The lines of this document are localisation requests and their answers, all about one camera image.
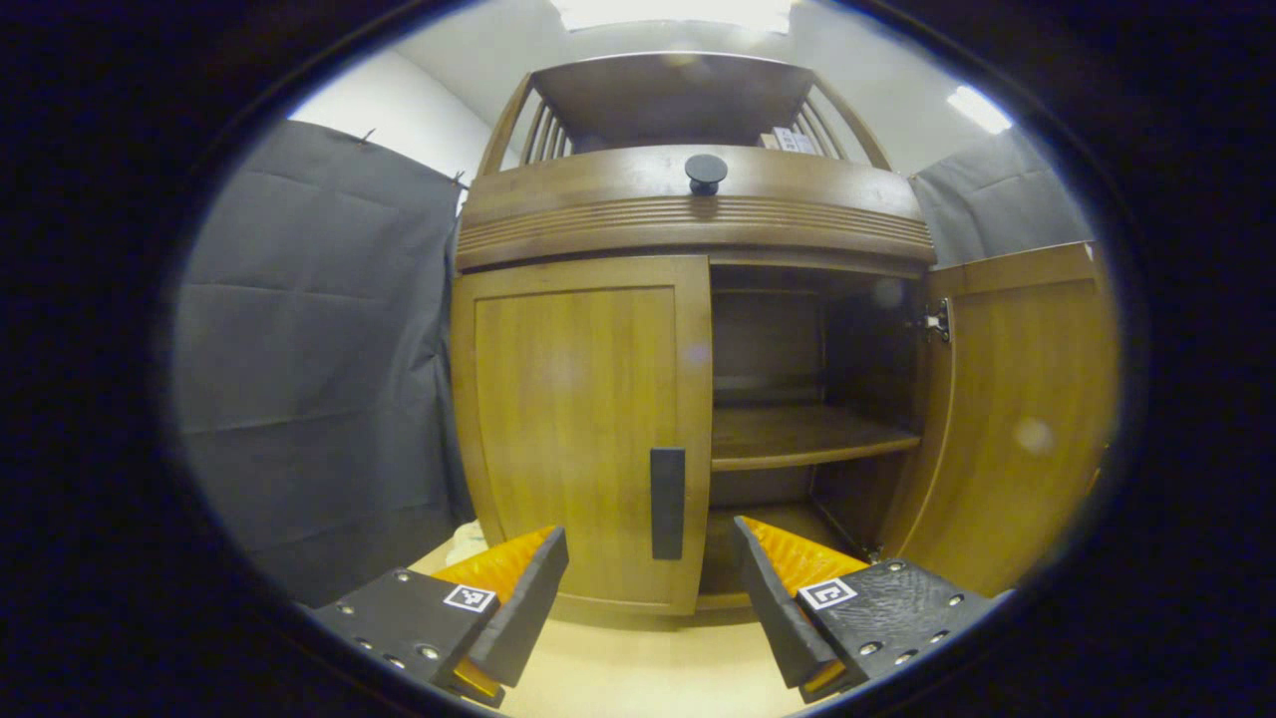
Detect large ceiling light panel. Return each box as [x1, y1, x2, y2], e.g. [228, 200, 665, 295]
[548, 0, 798, 34]

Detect small white lump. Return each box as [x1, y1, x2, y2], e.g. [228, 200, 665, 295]
[446, 519, 489, 567]

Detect wooden cabinet drawer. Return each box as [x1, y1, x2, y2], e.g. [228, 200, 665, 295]
[456, 146, 936, 272]

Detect wooden double-door shoe cabinet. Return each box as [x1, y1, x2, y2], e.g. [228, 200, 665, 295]
[449, 52, 1122, 619]

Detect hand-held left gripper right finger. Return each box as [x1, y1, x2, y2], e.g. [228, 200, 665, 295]
[733, 516, 1018, 705]

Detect black door handle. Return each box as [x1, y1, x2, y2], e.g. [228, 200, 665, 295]
[650, 447, 687, 561]

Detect wooden shoe cabinet door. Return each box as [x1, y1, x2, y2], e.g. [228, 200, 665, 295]
[451, 254, 714, 616]
[877, 241, 1122, 597]

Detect black backdrop cloth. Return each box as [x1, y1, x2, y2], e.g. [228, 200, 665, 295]
[174, 120, 1098, 604]

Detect wooden inner shelf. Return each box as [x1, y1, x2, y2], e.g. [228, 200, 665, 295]
[711, 404, 921, 473]

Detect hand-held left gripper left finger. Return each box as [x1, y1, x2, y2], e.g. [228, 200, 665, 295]
[299, 526, 569, 709]

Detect black round drawer knob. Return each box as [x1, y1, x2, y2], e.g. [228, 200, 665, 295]
[684, 154, 729, 196]

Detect narrow ceiling light panel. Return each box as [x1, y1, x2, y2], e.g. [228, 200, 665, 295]
[947, 85, 1013, 136]

